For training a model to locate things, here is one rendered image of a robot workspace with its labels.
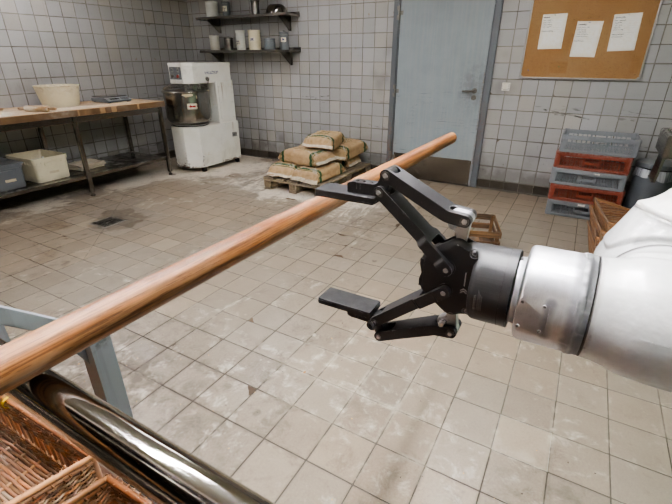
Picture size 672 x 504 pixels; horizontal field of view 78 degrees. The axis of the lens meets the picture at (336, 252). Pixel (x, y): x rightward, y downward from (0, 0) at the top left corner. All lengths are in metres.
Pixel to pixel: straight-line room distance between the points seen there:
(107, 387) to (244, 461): 0.96
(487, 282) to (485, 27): 4.70
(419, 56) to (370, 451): 4.30
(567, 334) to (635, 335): 0.05
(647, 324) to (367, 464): 1.46
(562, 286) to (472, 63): 4.71
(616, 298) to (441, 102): 4.81
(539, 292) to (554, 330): 0.03
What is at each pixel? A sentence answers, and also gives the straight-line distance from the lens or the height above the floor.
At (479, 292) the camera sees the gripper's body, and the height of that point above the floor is 1.19.
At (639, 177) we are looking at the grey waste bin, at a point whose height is 0.42.
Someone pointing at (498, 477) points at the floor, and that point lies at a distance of 1.82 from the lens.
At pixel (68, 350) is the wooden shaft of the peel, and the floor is 1.19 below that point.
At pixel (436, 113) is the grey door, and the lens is 5.16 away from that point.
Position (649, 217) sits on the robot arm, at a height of 1.24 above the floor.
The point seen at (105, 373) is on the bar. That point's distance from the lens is 0.91.
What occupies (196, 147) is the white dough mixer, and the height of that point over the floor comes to 0.33.
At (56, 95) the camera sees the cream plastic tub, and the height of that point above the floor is 1.02.
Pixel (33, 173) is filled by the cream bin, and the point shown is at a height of 0.33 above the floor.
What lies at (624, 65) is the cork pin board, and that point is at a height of 1.31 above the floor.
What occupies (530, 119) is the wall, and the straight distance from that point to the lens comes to 4.99.
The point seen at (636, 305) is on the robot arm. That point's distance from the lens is 0.38.
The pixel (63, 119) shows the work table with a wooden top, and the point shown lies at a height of 0.82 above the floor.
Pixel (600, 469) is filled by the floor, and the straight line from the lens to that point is 1.99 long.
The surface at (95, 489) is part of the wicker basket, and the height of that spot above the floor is 0.73.
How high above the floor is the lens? 1.38
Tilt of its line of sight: 25 degrees down
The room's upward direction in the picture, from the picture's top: straight up
